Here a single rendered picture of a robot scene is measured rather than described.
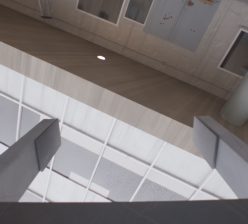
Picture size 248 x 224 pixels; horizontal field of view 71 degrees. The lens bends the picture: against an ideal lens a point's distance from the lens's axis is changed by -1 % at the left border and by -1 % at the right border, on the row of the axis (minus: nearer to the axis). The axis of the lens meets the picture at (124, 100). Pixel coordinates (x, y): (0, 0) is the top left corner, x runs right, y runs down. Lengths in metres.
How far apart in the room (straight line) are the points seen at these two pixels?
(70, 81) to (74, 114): 1.05
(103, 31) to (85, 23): 0.77
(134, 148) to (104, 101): 1.47
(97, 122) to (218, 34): 4.68
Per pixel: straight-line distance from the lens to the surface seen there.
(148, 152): 4.45
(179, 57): 6.60
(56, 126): 0.17
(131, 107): 3.51
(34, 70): 4.28
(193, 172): 4.73
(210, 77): 6.85
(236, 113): 4.99
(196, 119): 0.16
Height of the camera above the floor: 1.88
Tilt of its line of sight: 25 degrees up
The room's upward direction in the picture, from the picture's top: 158 degrees counter-clockwise
